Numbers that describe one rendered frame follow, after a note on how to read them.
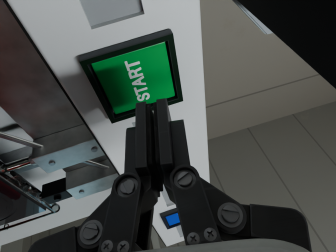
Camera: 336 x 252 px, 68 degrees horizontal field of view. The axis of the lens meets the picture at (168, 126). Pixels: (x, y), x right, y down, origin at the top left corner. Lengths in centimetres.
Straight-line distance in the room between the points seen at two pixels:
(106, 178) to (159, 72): 22
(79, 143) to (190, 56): 17
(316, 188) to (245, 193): 46
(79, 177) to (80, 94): 21
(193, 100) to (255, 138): 187
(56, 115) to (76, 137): 3
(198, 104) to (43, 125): 18
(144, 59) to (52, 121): 17
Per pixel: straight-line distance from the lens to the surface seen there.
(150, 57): 16
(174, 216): 38
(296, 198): 187
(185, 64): 17
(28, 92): 28
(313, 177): 198
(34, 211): 43
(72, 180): 37
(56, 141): 31
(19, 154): 43
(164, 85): 17
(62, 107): 29
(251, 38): 152
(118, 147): 22
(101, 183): 36
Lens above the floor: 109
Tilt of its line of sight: 39 degrees down
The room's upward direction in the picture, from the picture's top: 160 degrees clockwise
